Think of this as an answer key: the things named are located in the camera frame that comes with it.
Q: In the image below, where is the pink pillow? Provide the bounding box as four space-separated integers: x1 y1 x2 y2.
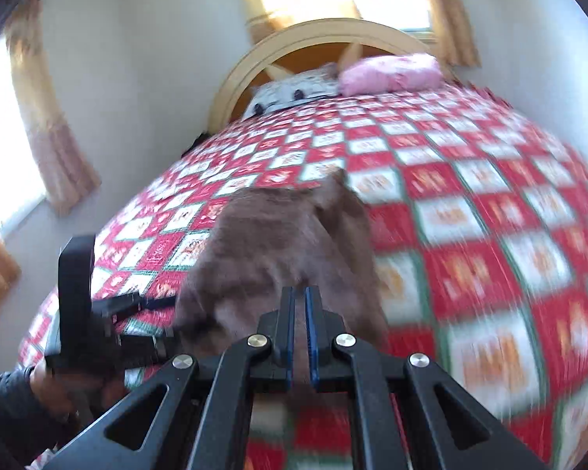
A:
338 54 444 98

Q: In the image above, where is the grey patterned pillow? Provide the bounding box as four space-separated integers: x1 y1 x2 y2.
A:
242 61 344 121

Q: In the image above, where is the brown knitted sweater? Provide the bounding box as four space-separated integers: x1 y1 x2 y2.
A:
174 169 390 402

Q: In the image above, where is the red checkered printed blanket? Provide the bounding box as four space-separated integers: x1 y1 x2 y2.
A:
17 81 588 470

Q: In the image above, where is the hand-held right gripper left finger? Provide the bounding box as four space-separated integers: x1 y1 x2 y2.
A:
42 286 296 470

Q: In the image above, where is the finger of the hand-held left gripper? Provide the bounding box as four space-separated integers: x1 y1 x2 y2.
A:
93 291 180 319
113 330 177 360

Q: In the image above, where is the person's left hand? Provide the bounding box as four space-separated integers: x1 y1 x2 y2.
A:
29 362 128 422

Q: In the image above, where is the person's left forearm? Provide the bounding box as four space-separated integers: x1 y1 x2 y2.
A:
0 365 79 470

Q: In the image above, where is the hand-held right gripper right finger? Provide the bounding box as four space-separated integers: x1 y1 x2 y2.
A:
304 286 552 470

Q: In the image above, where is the cream arched wooden headboard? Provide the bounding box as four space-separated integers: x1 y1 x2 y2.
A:
208 18 452 133

